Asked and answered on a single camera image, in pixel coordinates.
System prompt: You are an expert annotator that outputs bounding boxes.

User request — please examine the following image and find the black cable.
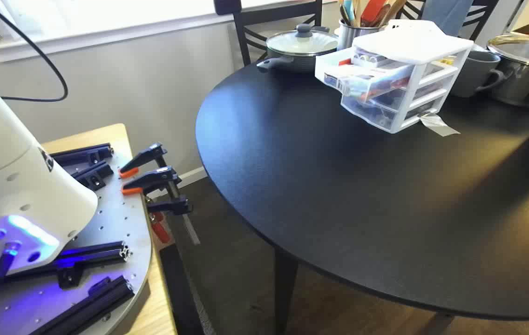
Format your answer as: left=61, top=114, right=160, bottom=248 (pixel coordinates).
left=0, top=0, right=71, bottom=105

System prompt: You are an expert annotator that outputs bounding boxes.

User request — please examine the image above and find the round grey mounting plate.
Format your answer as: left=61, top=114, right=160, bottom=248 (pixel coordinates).
left=0, top=155, right=151, bottom=335

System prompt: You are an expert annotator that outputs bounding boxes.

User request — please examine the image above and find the clear top drawer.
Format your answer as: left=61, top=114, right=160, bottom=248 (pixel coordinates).
left=315, top=49, right=413, bottom=101

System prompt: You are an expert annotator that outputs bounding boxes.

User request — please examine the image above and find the black orange bar clamp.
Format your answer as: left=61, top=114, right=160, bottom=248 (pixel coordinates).
left=121, top=168, right=201, bottom=246

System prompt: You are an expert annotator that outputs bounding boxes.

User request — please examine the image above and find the round black table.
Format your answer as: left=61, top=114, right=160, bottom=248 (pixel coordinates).
left=196, top=67, right=529, bottom=320

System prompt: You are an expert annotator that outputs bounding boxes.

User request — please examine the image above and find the black wooden chair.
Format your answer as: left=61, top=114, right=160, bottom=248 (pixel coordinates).
left=212, top=0, right=322, bottom=65

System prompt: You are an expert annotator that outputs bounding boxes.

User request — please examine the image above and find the metal utensil holder cup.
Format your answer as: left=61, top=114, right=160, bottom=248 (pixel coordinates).
left=335, top=23, right=378, bottom=51

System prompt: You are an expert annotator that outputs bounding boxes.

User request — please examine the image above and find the frying pan with glass lid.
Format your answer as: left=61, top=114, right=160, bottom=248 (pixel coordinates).
left=257, top=25, right=337, bottom=73

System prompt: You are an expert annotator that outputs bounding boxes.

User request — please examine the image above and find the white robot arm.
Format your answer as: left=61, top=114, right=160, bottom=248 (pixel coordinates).
left=0, top=97, right=99, bottom=276

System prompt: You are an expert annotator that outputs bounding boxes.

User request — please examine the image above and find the white paper label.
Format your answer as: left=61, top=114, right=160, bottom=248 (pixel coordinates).
left=421, top=116, right=458, bottom=138

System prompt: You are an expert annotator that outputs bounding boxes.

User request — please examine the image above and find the grey ceramic mug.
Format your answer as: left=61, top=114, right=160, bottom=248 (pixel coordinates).
left=451, top=51, right=505, bottom=99

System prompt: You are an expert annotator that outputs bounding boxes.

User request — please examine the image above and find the white plastic drawer organizer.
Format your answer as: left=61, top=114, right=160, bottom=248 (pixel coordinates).
left=315, top=21, right=473, bottom=136

